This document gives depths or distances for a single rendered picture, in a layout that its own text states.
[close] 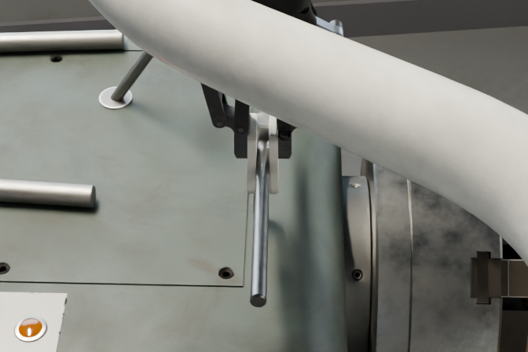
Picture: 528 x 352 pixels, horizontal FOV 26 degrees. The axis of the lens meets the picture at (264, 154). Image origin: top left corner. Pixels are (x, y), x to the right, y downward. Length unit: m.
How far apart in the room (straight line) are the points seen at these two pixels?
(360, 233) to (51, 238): 0.32
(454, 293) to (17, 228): 0.43
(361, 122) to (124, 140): 0.61
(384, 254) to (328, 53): 0.54
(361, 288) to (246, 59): 0.59
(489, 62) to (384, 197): 2.23
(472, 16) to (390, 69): 2.84
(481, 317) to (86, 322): 0.39
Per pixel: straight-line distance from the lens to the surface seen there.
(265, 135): 1.01
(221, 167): 1.15
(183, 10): 0.64
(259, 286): 0.83
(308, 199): 1.13
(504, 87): 3.28
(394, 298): 1.14
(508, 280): 1.18
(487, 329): 1.16
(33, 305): 1.05
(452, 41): 3.43
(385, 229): 1.14
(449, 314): 1.15
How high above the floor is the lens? 2.05
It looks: 43 degrees down
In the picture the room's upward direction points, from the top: straight up
